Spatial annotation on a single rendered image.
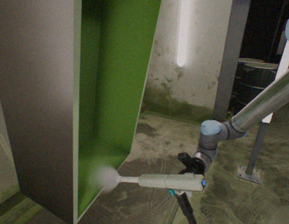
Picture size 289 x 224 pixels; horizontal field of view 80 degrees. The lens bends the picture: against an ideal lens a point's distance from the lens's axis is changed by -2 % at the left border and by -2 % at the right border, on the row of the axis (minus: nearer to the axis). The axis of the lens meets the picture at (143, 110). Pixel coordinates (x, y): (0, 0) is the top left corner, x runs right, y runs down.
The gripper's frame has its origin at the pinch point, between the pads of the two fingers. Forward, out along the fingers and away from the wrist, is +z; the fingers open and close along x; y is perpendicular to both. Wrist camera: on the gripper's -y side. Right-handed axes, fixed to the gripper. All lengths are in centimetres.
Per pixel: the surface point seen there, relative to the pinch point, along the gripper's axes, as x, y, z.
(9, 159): 133, -33, 22
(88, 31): 32, -82, -19
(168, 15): 60, -125, -186
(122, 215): 74, 39, -14
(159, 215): 54, 50, -31
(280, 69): -35, -16, -120
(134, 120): 42, -25, -35
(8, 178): 132, -19, 27
